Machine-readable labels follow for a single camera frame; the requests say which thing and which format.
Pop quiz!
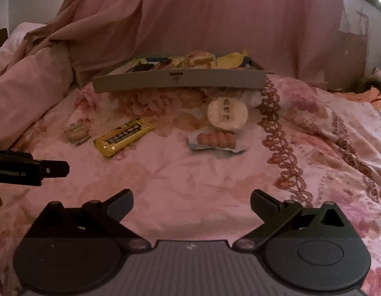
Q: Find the floral pink quilt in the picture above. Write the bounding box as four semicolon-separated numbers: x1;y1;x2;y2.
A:
0;75;381;295

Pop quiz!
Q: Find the pink folded duvet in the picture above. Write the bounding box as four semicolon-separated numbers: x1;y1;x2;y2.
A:
0;22;73;150

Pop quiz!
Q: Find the grey cardboard tray box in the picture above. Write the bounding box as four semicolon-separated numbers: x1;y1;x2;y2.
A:
92;51;267;93

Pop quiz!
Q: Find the round white rice cracker pack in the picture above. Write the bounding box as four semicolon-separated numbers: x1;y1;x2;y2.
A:
207;97;248;132

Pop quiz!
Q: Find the sausage snack blue packet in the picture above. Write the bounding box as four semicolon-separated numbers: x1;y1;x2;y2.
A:
187;129;248;154

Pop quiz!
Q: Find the orange cloth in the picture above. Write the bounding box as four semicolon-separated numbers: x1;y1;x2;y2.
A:
334;87;381;111

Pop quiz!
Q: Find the orange bread packet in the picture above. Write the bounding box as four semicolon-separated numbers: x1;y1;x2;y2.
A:
177;50;215;68

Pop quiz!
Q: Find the small green pastry packet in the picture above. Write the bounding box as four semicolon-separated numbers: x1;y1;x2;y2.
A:
63;122;90;146

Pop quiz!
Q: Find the pink curtain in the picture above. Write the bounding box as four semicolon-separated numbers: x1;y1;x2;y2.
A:
15;0;344;84

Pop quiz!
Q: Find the yellow snack bar packet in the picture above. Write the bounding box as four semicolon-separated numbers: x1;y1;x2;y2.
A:
94;118;154;158

